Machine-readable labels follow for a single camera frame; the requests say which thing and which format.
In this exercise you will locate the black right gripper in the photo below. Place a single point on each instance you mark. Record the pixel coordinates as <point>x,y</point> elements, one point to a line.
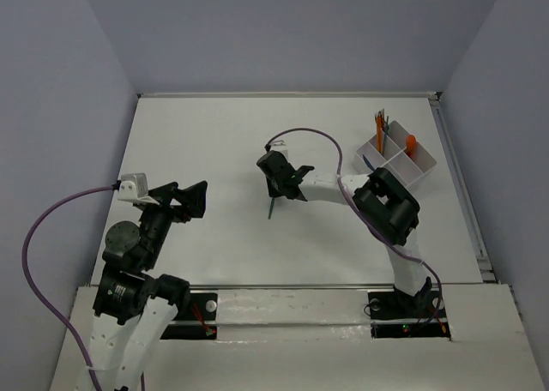
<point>273,192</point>

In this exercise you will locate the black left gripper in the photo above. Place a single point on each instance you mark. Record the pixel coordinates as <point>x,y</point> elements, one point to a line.
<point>172,200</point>

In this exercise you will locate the teal plastic knife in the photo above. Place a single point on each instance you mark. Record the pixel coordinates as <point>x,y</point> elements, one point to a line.
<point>271,208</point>

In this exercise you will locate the teal chopstick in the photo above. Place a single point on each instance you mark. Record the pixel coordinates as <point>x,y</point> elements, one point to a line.
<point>383,130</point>

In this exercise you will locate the orange plastic spoon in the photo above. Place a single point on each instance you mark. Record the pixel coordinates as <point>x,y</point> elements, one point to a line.
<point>411,144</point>

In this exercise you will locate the dark blue plastic knife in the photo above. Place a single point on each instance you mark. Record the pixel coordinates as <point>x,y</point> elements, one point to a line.
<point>368,163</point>

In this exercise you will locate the orange yellow chopstick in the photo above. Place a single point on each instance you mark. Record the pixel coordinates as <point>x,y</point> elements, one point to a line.
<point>379,134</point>

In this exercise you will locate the red orange chopstick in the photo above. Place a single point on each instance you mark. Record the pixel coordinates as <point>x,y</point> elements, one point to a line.
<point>383,132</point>

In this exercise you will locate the copper fork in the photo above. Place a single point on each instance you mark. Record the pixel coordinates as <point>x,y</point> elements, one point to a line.
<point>386,125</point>

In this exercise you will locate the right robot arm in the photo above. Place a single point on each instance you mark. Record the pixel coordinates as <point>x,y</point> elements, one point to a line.
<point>390,212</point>

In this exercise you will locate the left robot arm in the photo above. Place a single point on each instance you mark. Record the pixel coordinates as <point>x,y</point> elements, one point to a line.
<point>131,308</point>

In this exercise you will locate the white divided utensil container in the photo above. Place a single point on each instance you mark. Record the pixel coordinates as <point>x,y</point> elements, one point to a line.
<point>409,171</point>

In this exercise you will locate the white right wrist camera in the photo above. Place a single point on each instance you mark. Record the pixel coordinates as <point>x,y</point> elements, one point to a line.
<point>279,146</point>

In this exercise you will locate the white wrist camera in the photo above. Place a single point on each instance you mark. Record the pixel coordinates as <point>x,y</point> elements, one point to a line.
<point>133,188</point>
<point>279,146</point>

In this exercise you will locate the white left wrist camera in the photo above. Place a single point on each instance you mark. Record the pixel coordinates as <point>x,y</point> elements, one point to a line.
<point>133,188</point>

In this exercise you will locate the aluminium table rail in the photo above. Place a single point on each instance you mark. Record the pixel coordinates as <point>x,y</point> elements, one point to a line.
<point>368,287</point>

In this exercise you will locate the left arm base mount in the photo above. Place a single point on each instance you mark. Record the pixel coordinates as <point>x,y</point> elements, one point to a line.
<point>197,321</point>

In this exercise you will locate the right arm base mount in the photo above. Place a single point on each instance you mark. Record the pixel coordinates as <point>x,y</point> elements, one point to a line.
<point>392,320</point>

